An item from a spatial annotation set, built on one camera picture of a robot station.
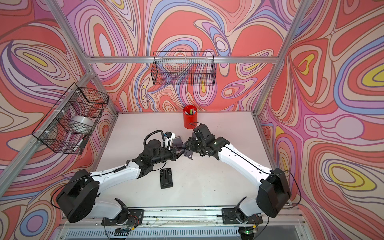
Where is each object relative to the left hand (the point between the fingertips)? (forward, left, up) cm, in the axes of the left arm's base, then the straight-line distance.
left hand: (187, 151), depth 78 cm
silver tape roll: (+6, +51, +15) cm, 53 cm away
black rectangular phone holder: (-9, +13, -16) cm, 22 cm away
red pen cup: (+32, -1, -11) cm, 34 cm away
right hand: (+2, -1, -1) cm, 2 cm away
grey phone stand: (-1, 0, 0) cm, 1 cm away
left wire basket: (+1, +60, +16) cm, 62 cm away
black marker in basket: (0, +53, +8) cm, 53 cm away
